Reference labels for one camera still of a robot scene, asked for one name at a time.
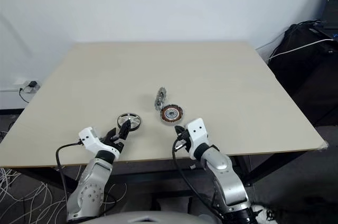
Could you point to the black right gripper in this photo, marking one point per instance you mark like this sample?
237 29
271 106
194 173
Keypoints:
186 142

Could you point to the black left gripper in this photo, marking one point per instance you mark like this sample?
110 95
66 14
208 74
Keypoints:
114 144

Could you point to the motor housing with copper windings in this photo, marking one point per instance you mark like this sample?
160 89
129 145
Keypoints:
171 114

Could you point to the silver spoked rotor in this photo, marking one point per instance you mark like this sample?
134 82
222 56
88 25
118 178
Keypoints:
135 126

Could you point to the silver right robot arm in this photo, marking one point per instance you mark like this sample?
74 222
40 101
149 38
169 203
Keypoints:
224 171

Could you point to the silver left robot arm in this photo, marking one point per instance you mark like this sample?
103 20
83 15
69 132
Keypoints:
92 176

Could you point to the grey rounded robot shell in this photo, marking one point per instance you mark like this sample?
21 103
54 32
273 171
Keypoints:
148 217

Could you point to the black plug adapter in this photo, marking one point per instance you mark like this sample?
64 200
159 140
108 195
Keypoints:
33 84

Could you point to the black fabric bag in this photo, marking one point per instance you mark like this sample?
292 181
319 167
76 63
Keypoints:
303 81

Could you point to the black laptop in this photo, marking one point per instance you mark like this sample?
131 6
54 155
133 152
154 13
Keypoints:
331 4

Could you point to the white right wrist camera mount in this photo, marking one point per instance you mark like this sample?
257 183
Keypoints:
198 131

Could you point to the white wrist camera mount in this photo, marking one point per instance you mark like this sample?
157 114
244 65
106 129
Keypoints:
198 131
91 142

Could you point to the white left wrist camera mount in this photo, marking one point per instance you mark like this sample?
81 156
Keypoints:
91 142

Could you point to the black metal table frame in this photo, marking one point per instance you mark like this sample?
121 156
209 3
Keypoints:
39 175

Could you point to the white wall power strip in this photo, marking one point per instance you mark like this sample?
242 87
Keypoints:
27 89

